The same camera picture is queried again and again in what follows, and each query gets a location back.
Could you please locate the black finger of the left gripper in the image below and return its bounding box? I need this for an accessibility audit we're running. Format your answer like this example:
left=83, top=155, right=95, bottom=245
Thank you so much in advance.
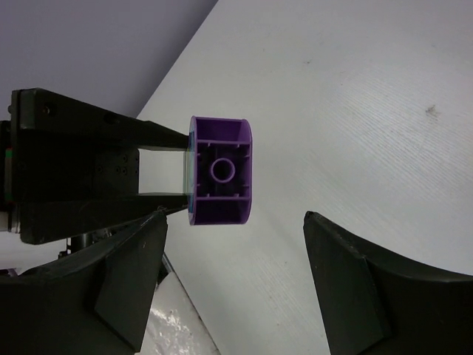
left=110, top=193, right=188, bottom=222
left=106, top=112, right=188, bottom=150

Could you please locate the purple oval lego piece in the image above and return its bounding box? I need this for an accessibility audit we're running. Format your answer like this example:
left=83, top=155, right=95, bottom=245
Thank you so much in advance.
left=183, top=116, right=253, bottom=226

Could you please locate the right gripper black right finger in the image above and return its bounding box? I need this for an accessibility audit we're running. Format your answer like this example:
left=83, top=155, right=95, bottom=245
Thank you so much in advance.
left=303, top=212, right=472, bottom=354

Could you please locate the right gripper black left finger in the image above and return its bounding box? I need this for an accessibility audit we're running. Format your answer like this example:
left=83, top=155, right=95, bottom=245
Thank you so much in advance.
left=1, top=212, right=168, bottom=354

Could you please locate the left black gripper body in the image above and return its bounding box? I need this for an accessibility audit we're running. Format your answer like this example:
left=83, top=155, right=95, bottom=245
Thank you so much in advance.
left=1, top=88, right=139, bottom=244

